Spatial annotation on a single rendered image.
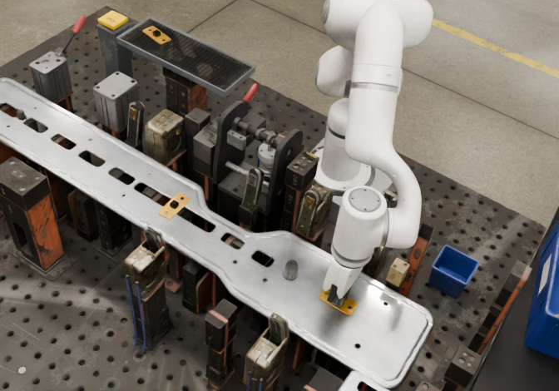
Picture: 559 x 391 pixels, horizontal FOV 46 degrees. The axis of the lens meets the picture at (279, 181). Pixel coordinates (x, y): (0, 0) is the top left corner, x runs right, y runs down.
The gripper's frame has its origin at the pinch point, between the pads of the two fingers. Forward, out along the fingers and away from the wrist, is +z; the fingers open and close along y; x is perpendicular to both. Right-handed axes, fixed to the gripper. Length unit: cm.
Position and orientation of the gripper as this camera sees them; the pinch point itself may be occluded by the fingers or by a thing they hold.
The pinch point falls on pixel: (339, 294)
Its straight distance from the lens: 148.5
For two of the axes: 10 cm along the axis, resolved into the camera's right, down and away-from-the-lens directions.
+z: -0.8, 6.8, 7.3
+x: 8.3, 4.5, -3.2
